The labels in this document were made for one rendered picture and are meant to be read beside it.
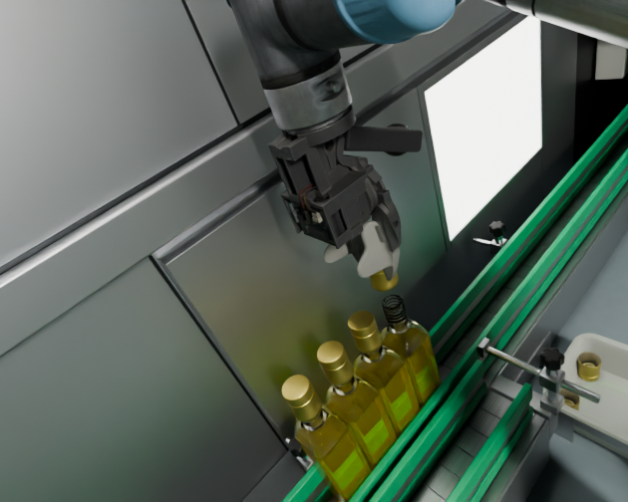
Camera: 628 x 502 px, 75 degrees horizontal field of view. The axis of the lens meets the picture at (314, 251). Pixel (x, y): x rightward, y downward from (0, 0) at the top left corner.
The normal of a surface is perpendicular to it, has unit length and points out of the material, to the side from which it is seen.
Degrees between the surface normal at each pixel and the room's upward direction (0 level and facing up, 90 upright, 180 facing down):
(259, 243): 90
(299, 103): 90
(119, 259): 90
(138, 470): 90
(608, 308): 0
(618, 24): 108
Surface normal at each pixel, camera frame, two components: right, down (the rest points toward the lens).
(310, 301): 0.64, 0.25
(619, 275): -0.32, -0.77
